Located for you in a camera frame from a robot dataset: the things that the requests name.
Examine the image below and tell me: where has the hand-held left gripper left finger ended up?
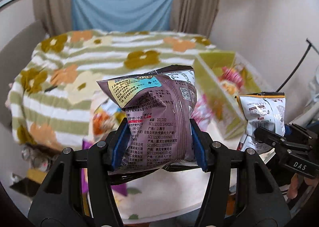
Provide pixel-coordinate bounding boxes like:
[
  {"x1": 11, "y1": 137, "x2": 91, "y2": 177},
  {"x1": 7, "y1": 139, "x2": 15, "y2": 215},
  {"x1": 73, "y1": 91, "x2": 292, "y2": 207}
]
[{"x1": 27, "y1": 117, "x2": 132, "y2": 227}]

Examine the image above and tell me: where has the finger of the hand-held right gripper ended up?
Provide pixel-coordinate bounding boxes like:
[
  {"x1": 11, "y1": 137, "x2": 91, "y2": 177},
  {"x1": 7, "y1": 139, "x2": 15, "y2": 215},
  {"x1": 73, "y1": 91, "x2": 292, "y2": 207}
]
[
  {"x1": 254, "y1": 127, "x2": 312, "y2": 153},
  {"x1": 285, "y1": 123, "x2": 319, "y2": 146}
]

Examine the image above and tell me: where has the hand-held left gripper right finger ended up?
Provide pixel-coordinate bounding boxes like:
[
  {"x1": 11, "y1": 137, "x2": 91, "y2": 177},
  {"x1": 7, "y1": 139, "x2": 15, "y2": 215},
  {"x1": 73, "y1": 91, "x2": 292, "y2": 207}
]
[{"x1": 189, "y1": 118, "x2": 292, "y2": 227}]

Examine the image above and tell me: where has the white snack bag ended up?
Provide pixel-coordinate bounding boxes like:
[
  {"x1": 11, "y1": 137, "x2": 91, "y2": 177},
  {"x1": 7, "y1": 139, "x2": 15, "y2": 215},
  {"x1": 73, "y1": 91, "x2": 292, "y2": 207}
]
[{"x1": 235, "y1": 91, "x2": 287, "y2": 155}]

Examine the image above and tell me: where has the purple snack bag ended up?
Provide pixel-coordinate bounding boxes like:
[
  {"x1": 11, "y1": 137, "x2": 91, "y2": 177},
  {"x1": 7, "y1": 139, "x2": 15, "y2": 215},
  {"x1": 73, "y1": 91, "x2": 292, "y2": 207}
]
[{"x1": 97, "y1": 66, "x2": 197, "y2": 183}]

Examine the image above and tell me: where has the green cardboard box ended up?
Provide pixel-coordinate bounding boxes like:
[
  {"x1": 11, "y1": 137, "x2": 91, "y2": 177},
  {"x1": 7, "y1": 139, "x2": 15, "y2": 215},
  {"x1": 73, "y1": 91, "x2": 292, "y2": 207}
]
[{"x1": 193, "y1": 51, "x2": 252, "y2": 140}]

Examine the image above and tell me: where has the person's right hand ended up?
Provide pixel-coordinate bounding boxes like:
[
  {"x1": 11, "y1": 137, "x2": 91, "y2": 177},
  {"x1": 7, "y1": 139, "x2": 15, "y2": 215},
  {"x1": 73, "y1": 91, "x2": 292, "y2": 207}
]
[{"x1": 287, "y1": 173, "x2": 318, "y2": 200}]

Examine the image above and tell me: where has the orange white snack packet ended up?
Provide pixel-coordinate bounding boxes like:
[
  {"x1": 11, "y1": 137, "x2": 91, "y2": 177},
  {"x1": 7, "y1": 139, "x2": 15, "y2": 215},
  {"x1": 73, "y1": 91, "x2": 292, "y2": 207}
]
[{"x1": 93, "y1": 99, "x2": 128, "y2": 143}]

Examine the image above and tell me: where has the grey white cloth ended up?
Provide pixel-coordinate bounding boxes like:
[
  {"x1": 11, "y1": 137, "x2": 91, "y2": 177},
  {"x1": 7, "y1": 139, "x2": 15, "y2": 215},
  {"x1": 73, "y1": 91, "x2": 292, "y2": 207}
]
[{"x1": 308, "y1": 64, "x2": 319, "y2": 108}]

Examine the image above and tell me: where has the black stand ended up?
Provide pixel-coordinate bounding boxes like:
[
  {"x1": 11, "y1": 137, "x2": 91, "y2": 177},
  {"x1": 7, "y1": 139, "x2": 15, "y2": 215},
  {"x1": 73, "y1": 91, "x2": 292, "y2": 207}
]
[{"x1": 278, "y1": 38, "x2": 319, "y2": 93}]

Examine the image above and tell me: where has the pink yellow snack packet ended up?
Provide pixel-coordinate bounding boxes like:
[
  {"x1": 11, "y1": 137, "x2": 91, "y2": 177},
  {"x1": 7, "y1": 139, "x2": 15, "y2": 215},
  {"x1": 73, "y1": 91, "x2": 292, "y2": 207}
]
[{"x1": 218, "y1": 66, "x2": 247, "y2": 94}]

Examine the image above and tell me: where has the striped floral blanket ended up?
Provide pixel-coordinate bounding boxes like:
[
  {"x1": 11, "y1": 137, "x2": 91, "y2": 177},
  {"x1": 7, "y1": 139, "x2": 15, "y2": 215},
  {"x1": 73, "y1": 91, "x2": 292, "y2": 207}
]
[{"x1": 5, "y1": 29, "x2": 217, "y2": 149}]

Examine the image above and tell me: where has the blue cloth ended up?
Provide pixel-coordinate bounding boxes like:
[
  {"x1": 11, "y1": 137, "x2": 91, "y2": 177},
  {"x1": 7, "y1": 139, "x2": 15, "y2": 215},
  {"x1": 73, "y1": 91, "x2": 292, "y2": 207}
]
[{"x1": 72, "y1": 0, "x2": 177, "y2": 32}]

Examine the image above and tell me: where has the beige curtain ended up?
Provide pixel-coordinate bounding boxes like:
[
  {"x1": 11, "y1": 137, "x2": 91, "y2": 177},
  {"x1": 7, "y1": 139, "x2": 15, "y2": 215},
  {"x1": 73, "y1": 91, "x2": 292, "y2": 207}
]
[
  {"x1": 170, "y1": 0, "x2": 225, "y2": 39},
  {"x1": 32, "y1": 0, "x2": 74, "y2": 36}
]

